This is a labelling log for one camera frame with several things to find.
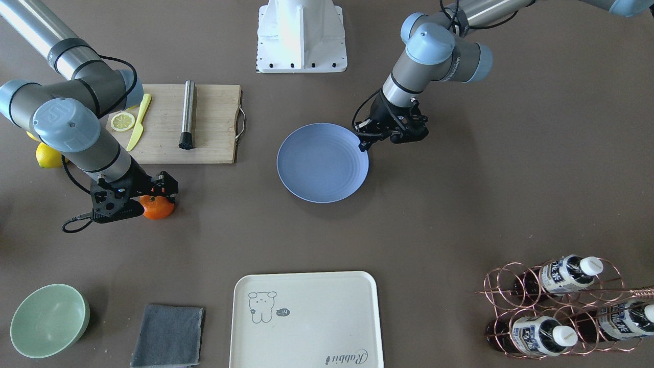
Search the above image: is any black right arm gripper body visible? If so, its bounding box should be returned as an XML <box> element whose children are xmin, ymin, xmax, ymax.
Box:
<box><xmin>90</xmin><ymin>158</ymin><xmax>178</xmax><ymax>205</ymax></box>

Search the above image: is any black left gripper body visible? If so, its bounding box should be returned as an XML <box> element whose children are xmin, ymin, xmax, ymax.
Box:
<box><xmin>367</xmin><ymin>91</ymin><xmax>409</xmax><ymax>140</ymax></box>

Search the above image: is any orange mandarin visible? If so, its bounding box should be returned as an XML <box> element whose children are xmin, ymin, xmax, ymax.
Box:
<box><xmin>138</xmin><ymin>195</ymin><xmax>175</xmax><ymax>220</ymax></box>

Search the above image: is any blue round plate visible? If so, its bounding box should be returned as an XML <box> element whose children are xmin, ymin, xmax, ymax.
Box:
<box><xmin>276</xmin><ymin>123</ymin><xmax>369</xmax><ymax>203</ymax></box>

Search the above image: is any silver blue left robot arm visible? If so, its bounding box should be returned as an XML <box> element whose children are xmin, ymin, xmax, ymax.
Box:
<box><xmin>352</xmin><ymin>1</ymin><xmax>533</xmax><ymax>152</ymax></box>

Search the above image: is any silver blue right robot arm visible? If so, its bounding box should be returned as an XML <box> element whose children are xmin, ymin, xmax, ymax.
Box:
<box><xmin>2</xmin><ymin>1</ymin><xmax>178</xmax><ymax>201</ymax></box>

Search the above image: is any yellow plastic knife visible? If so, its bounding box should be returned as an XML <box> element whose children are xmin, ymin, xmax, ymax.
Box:
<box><xmin>126</xmin><ymin>93</ymin><xmax>152</xmax><ymax>152</ymax></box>

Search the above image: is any lemon slice far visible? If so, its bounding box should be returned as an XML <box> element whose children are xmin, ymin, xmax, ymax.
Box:
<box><xmin>110</xmin><ymin>112</ymin><xmax>136</xmax><ymax>132</ymax></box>

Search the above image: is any yellow lemon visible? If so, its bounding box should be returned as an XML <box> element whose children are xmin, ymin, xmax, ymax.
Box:
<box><xmin>35</xmin><ymin>143</ymin><xmax>68</xmax><ymax>168</ymax></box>

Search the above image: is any steel muddler black tip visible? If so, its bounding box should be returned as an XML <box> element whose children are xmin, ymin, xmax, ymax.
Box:
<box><xmin>178</xmin><ymin>80</ymin><xmax>195</xmax><ymax>150</ymax></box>

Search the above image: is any green bowl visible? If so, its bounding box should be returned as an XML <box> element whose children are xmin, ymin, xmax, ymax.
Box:
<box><xmin>10</xmin><ymin>284</ymin><xmax>90</xmax><ymax>359</ymax></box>

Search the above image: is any wooden cutting board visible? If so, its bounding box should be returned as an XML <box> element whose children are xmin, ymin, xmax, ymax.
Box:
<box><xmin>105</xmin><ymin>84</ymin><xmax>247</xmax><ymax>165</ymax></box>

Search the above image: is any grey folded cloth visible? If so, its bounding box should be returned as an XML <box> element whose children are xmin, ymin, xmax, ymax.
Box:
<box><xmin>130</xmin><ymin>304</ymin><xmax>205</xmax><ymax>367</ymax></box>

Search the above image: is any cream rabbit tray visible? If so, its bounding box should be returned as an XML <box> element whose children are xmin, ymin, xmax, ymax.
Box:
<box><xmin>229</xmin><ymin>271</ymin><xmax>385</xmax><ymax>367</ymax></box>

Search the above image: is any dark tea bottle middle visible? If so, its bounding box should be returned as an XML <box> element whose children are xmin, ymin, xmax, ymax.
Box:
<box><xmin>512</xmin><ymin>255</ymin><xmax>603</xmax><ymax>303</ymax></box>

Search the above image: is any dark tea bottle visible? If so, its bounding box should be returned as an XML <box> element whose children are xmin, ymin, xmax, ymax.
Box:
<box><xmin>572</xmin><ymin>300</ymin><xmax>653</xmax><ymax>342</ymax></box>
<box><xmin>512</xmin><ymin>255</ymin><xmax>603</xmax><ymax>303</ymax></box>
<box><xmin>484</xmin><ymin>312</ymin><xmax>578</xmax><ymax>358</ymax></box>

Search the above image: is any dark tea bottle front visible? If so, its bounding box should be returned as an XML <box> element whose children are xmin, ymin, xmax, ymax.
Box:
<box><xmin>484</xmin><ymin>312</ymin><xmax>578</xmax><ymax>358</ymax></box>

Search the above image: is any dark tea bottle back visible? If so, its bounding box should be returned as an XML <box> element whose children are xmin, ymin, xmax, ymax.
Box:
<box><xmin>572</xmin><ymin>300</ymin><xmax>653</xmax><ymax>342</ymax></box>

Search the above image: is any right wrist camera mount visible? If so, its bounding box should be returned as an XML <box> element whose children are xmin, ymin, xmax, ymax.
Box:
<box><xmin>91</xmin><ymin>189</ymin><xmax>145</xmax><ymax>224</ymax></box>

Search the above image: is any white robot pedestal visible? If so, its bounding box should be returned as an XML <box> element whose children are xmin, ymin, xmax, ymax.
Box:
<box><xmin>255</xmin><ymin>1</ymin><xmax>348</xmax><ymax>73</ymax></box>

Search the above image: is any copper wire bottle rack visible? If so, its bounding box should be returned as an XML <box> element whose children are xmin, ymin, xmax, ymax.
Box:
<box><xmin>479</xmin><ymin>258</ymin><xmax>652</xmax><ymax>356</ymax></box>

